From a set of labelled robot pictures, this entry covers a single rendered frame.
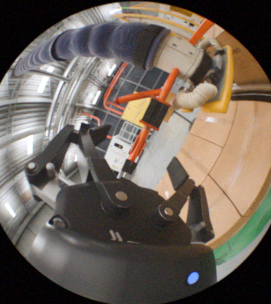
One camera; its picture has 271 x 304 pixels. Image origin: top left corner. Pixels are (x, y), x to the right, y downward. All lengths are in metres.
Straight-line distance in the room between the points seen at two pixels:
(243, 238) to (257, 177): 0.66
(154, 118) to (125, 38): 0.27
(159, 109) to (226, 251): 1.18
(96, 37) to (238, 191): 0.81
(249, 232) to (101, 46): 1.37
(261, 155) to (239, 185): 0.19
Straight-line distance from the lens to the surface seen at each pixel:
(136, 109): 7.54
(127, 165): 0.29
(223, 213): 0.58
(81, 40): 0.45
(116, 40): 0.36
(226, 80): 0.30
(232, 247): 1.12
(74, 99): 6.00
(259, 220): 1.06
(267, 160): 0.56
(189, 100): 0.25
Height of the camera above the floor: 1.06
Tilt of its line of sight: 5 degrees down
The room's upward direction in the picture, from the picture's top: 65 degrees counter-clockwise
